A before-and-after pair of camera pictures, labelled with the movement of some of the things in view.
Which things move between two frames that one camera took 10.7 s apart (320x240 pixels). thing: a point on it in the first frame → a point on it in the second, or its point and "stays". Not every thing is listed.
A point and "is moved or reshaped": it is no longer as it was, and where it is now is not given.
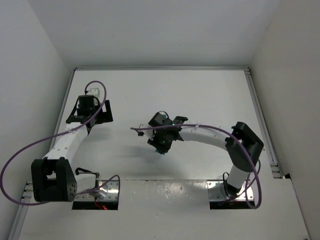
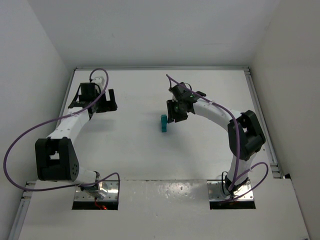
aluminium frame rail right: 276,170 stays
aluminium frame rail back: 117,68 stays
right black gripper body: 160,146 → 171,111
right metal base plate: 214,193 stays
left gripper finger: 108,108 → 111,94
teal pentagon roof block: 161,151 is moved or reshaped
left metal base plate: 106,190 stays
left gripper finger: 103,117 → 109,106
